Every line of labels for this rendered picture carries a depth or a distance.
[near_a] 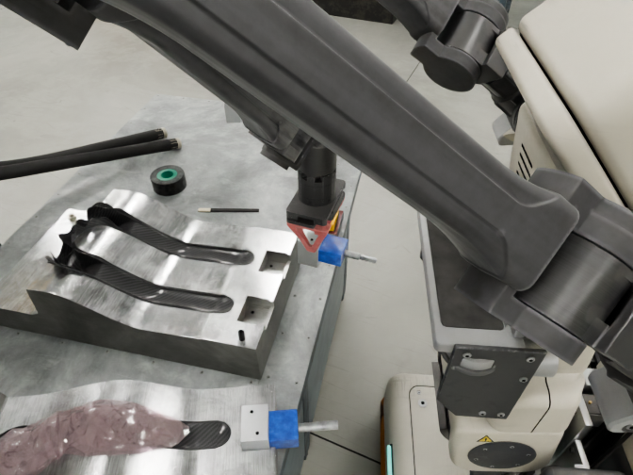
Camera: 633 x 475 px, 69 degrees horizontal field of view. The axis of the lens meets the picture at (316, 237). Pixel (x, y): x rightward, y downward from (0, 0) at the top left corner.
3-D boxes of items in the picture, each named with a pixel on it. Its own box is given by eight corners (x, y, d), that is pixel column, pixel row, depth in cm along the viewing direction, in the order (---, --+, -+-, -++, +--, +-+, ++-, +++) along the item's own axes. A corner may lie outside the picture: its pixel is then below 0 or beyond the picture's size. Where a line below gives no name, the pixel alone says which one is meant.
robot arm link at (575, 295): (642, 380, 31) (692, 315, 31) (551, 318, 28) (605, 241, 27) (544, 320, 40) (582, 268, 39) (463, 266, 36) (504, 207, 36)
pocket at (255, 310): (275, 314, 79) (273, 300, 76) (266, 339, 75) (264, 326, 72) (250, 309, 79) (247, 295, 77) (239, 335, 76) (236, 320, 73)
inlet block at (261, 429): (334, 416, 68) (336, 398, 65) (339, 450, 65) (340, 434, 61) (245, 423, 68) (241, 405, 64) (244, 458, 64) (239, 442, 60)
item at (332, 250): (378, 262, 81) (381, 239, 77) (371, 282, 77) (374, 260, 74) (307, 244, 84) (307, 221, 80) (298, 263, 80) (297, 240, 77)
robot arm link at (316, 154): (316, 146, 61) (346, 130, 64) (282, 125, 65) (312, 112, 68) (316, 188, 66) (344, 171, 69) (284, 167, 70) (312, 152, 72)
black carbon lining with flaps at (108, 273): (259, 257, 86) (254, 220, 79) (228, 328, 75) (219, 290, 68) (90, 230, 91) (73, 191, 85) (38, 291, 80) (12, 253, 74)
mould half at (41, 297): (300, 266, 94) (298, 215, 85) (260, 380, 76) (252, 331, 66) (78, 229, 102) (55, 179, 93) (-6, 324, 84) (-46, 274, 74)
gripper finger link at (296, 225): (286, 255, 76) (284, 212, 70) (302, 227, 81) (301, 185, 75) (326, 266, 75) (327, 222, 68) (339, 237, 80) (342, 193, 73)
